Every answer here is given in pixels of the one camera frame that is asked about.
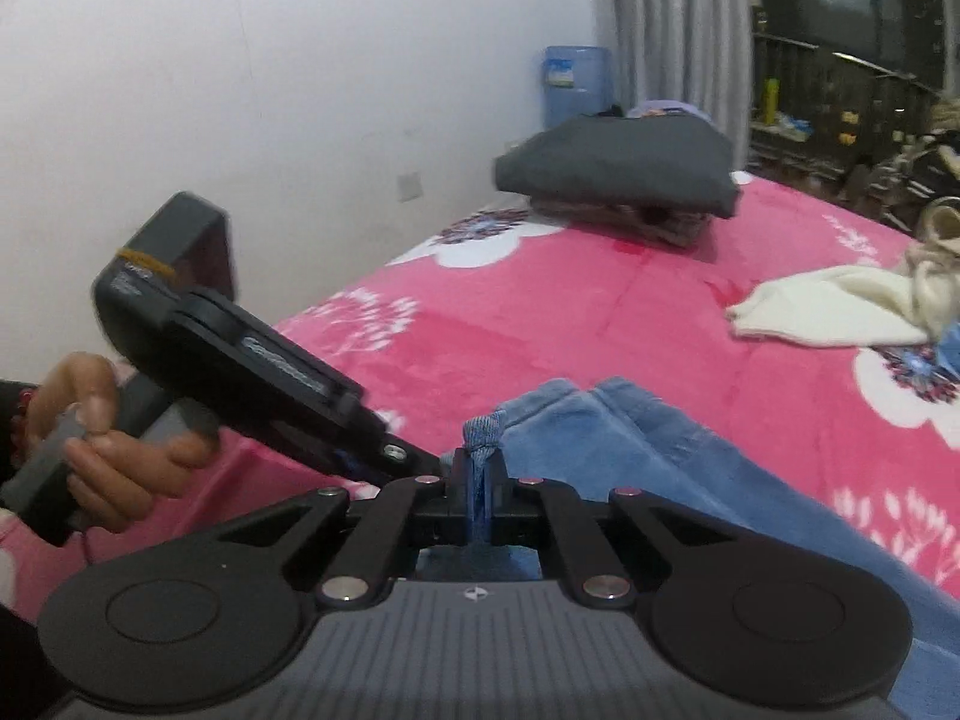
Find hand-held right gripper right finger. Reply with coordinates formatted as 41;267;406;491
484;457;743;608

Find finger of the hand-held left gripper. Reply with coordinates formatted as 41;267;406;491
334;433;445;485

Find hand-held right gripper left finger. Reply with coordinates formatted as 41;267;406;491
217;450;481;608

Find blue jeans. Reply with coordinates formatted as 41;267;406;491
416;377;960;720

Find person's left hand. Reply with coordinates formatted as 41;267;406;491
26;351;223;535

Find pink floral blanket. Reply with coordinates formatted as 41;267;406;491
0;172;960;623

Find brown folded garment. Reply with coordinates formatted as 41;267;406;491
529;195;713;247

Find dark grey folded garment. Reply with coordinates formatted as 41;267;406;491
491;114;745;220

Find cream sweater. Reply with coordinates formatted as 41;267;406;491
724;240;960;350

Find blue water jug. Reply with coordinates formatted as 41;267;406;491
541;45;612;130

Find purple cloth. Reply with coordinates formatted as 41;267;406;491
626;99;710;121

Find small table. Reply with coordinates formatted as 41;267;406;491
750;120;815;166

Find light blue garment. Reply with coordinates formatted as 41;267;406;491
934;319;960;383

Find grey curtain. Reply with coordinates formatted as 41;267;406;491
607;0;755;173

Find beige jacket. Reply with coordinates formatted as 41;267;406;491
919;199;960;248

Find wheelchair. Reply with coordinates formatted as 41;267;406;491
885;127;960;233

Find metal balcony railing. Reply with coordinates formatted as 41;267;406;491
750;30;960;188

